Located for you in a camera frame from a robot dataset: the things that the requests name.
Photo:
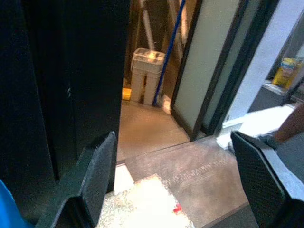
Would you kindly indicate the black framed frosted door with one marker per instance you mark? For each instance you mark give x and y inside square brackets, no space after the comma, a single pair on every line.
[197,59]

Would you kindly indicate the blue plastic bucket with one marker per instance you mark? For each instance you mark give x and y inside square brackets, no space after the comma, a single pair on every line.
[9,209]

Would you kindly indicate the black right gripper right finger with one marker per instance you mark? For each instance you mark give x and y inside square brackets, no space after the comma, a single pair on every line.
[259,180]

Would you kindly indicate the brown printed doormat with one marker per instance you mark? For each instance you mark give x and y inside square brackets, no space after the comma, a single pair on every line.
[202,171]

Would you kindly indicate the person in red shirt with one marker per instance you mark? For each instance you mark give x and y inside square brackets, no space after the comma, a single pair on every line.
[289,126]

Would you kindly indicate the small yellow sponge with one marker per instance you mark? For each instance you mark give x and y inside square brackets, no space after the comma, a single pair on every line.
[127,93]

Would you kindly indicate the white mop pole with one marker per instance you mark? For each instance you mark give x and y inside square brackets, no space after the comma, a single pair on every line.
[147,31]

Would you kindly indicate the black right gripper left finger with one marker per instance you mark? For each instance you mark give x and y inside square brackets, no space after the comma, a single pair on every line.
[95,171]

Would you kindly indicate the yellow detergent bottle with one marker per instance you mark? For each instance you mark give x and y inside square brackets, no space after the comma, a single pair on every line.
[285,73]

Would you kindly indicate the tall black cabinet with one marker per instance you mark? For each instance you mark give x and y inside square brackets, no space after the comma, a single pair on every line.
[59,83]

